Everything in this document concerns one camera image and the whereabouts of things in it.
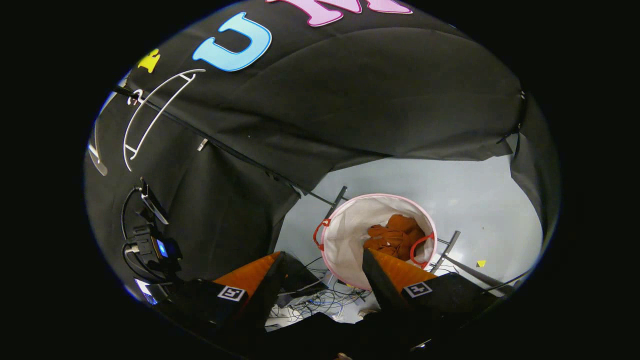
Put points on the small silver clip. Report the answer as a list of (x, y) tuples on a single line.
[(202, 145)]

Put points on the black clothes rack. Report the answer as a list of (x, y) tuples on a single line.
[(339, 198)]

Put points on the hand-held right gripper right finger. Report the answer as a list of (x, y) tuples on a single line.
[(380, 285)]

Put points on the white pink-rimmed laundry hamper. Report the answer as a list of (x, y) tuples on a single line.
[(350, 230)]

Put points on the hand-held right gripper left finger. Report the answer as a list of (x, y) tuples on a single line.
[(265, 295)]

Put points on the orange knit jacket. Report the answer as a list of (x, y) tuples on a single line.
[(395, 237)]

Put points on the black backdrop cloth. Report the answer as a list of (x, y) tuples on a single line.
[(375, 90)]

